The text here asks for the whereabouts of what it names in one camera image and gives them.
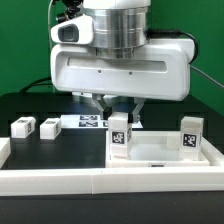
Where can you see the white square table top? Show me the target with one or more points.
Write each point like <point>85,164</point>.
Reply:
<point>153,149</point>

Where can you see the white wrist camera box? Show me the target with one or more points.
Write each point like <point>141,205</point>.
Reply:
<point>75,31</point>

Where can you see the white marker base plate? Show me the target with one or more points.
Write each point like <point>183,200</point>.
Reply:
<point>86,121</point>

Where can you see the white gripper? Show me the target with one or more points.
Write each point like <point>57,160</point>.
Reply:
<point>158,70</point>

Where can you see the white U-shaped obstacle fence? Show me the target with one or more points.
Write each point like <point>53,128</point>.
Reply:
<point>116,180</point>

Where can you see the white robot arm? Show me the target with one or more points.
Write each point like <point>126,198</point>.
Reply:
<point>107,47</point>

